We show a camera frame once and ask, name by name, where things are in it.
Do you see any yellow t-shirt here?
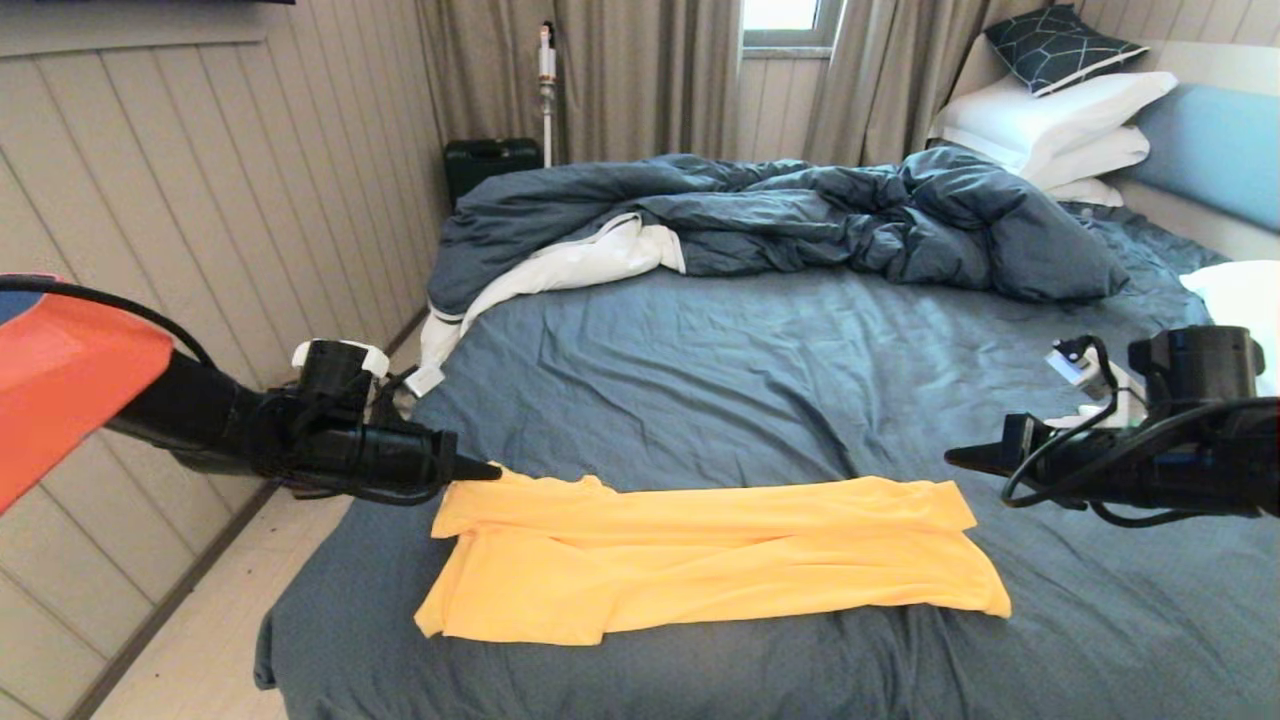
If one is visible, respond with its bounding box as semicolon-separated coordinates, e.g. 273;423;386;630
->
415;465;1012;647

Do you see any white pillow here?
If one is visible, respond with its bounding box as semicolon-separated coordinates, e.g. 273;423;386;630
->
930;72;1179;177
1046;178;1125;208
1180;262;1280;398
1022;126;1151;191

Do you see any white quilt with dark stripe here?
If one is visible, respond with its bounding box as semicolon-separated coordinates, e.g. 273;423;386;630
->
418;212;687;389

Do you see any black hard case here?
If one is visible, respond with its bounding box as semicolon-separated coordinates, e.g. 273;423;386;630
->
444;138;543;209

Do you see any dark blue duvet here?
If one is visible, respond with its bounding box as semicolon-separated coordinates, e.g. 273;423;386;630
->
427;147;1131;319

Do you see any blue headboard cushion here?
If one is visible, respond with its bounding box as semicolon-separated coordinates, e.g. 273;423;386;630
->
1133;84;1280;234

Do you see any grey-beige curtain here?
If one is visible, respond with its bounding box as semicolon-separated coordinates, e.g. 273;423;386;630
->
415;0;743;166
803;0;1056;168

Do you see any beige bed headboard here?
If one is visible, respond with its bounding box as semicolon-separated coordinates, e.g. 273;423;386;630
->
948;36;1280;263

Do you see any white stick vacuum cleaner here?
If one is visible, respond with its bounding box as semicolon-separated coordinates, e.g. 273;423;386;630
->
538;22;558;169

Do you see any dark patterned cushion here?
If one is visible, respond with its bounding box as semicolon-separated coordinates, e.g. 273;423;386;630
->
983;4;1151;99

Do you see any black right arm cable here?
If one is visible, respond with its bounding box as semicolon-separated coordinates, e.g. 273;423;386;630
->
1000;335;1280;529

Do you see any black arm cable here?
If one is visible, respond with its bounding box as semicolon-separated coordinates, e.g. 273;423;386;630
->
1000;335;1280;529
0;275;446;506

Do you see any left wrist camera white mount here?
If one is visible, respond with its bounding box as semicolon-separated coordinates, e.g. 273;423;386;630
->
292;340;447;399

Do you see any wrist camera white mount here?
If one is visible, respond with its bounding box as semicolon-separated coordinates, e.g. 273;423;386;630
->
292;340;447;399
1045;338;1149;431

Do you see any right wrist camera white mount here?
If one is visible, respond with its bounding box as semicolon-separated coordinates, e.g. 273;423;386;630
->
1045;338;1149;431

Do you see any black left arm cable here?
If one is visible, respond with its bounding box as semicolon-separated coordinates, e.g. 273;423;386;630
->
0;275;446;506

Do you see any window with grey frame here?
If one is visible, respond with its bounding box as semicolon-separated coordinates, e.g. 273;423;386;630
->
742;0;846;49

